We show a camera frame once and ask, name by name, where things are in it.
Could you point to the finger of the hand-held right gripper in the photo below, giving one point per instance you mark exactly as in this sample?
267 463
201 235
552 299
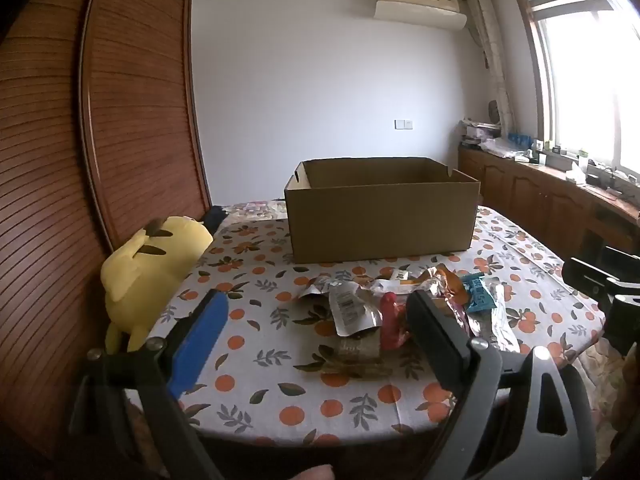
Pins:
585 276

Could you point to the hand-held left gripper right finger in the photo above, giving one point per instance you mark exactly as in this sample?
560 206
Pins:
440 345

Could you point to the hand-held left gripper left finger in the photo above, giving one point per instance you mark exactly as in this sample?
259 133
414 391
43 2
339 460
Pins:
200 345

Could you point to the brown cardboard box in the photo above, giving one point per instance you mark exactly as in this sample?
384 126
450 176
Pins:
380 220

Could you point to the person's right forearm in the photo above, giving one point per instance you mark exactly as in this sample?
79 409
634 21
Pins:
627 400

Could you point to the person's left hand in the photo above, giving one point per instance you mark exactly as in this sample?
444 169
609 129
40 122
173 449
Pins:
310 474

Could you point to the red snack packet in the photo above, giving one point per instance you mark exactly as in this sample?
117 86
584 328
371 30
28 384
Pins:
392 322

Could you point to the large silver snack packet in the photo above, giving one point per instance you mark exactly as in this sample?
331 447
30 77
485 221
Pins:
492 327

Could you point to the teal snack packet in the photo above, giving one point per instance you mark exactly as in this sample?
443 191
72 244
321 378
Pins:
477 292

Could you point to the yellow plush toy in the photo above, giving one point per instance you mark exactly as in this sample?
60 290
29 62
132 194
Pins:
145 270

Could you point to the wooden cabinet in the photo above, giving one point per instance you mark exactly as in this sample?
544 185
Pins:
530 200

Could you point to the silver snack packet barcode label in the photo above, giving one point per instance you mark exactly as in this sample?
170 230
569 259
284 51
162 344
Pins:
352 307

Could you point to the orange print tablecloth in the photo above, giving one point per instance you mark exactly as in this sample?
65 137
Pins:
280 400

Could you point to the dark cloth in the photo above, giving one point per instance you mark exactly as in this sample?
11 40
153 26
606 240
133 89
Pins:
214 219

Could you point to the small crumpled silver packet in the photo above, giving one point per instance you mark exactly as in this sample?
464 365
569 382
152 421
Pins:
315 287

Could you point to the floral printed fabric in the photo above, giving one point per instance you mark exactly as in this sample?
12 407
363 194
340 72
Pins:
252 209

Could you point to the white plastic bag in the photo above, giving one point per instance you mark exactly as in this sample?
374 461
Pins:
502 149

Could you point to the blue bottle pack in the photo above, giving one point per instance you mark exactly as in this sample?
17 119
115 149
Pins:
519 138

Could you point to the stack of papers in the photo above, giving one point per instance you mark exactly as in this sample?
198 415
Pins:
477 132

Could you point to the round dark ornament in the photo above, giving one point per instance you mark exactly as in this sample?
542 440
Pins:
494 111

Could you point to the wooden framed window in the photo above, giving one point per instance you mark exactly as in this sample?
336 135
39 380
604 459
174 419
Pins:
590 75

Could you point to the wooden slatted wardrobe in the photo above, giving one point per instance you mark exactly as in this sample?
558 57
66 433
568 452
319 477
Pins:
140 110

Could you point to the white curtain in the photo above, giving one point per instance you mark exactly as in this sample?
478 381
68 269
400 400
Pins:
492 50

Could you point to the white air conditioner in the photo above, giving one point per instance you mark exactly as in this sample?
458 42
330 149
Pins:
420 7

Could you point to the white wall switch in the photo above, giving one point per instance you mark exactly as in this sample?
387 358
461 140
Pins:
403 124

